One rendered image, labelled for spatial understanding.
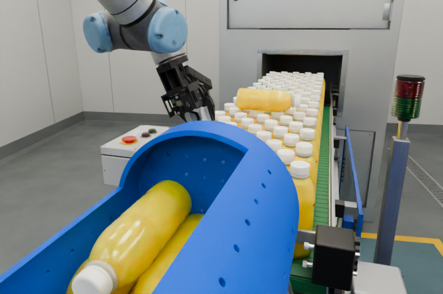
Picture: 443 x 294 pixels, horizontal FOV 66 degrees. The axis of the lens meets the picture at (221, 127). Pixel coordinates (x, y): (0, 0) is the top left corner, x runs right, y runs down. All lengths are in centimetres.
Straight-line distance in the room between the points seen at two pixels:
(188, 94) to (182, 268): 53
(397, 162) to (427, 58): 412
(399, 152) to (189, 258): 78
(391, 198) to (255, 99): 49
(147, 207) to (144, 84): 466
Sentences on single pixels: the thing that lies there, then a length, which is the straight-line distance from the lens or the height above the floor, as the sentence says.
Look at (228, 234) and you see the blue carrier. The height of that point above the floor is 120.
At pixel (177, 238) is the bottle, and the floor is 110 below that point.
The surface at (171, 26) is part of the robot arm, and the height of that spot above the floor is 137.
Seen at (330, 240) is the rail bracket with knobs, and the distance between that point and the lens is 68.
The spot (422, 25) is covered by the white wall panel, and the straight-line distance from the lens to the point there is 501.
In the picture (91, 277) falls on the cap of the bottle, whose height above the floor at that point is 113.
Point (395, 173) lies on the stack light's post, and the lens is 100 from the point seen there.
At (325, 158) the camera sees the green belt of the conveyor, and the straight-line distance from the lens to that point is 135.
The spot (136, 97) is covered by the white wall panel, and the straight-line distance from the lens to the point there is 518.
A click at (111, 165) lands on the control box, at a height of 105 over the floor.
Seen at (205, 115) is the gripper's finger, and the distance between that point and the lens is 79.
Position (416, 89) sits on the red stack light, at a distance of 93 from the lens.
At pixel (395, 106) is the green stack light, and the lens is 95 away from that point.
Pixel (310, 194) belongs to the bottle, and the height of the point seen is 105.
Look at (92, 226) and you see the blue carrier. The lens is 54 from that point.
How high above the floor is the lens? 137
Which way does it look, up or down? 16 degrees down
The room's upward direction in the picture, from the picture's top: straight up
